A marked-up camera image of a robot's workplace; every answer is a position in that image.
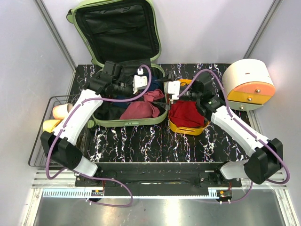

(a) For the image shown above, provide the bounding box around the navy blue garment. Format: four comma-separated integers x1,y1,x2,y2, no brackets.
112,74,163,109

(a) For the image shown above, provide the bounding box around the red garment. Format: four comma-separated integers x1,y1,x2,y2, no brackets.
169,100,205,128

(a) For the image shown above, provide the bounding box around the pink maroon garment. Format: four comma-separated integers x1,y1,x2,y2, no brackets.
119,89,165,120

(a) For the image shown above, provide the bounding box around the orange plastic basket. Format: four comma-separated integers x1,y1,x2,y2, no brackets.
168,79,211,136

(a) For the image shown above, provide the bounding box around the green hard-shell suitcase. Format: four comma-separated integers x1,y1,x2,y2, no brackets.
66,0,167,128

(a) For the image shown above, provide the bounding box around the white orange drawer cabinet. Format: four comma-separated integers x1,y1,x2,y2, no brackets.
222,59,276,111

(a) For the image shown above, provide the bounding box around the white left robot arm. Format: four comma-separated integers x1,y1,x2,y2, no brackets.
40,61,148,186

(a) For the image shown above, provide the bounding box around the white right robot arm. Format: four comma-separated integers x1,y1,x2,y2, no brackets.
158,69,285,187

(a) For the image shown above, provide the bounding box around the pink cup in basket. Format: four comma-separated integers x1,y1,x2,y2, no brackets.
52,103,73,120

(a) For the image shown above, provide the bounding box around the yellow cup in basket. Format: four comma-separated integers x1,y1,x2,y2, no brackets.
42,119,62,133

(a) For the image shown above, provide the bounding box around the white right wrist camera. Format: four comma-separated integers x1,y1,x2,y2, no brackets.
164,81,181,100

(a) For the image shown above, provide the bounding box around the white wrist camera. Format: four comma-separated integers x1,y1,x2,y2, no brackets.
164,81,181,100
133,68,148,95

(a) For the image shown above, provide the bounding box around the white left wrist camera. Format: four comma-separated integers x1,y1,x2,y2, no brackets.
133,68,148,95

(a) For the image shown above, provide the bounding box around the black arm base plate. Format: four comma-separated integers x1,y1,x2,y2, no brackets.
74,161,242,188

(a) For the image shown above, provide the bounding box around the black wire basket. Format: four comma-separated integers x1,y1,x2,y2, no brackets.
28,95,95,168

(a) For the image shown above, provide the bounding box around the aluminium rail frame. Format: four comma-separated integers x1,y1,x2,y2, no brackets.
22,170,300,226

